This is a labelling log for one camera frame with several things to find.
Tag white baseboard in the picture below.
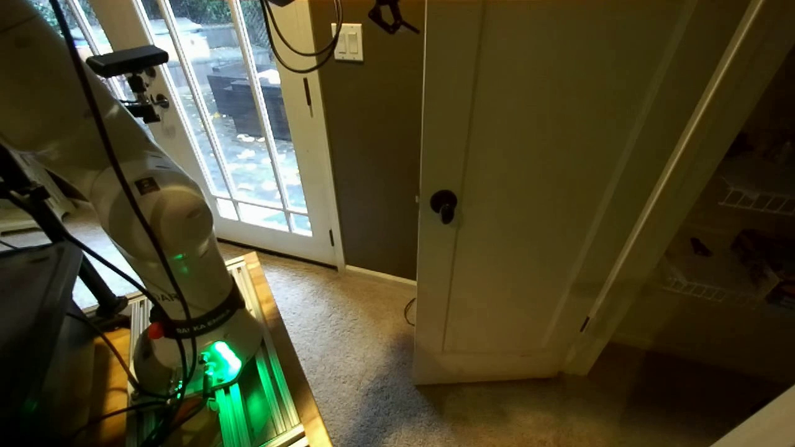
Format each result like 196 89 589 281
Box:
341 260 421 291

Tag white french door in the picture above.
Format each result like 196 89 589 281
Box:
48 0 349 272

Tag dark outdoor planter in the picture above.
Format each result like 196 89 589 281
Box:
205 68 293 145

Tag dark round door knob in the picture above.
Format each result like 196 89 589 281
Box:
428 186 462 228

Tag thin black cable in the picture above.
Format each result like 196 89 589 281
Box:
48 0 208 417

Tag thick black wrist cable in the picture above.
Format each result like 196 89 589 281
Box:
259 0 343 77

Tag white wire closet shelving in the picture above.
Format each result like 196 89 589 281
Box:
653 140 795 313

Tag black stereo camera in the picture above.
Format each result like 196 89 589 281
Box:
84 42 174 125

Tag aluminium robot mounting plate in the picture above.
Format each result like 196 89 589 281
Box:
124 252 312 447

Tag dark grey box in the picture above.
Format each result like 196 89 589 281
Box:
0 238 87 447

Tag white door frame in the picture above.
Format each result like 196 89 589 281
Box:
563 0 795 380

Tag white closet door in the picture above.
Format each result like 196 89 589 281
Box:
410 0 769 387

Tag white wall light switch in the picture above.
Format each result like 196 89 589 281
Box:
328 19 367 64

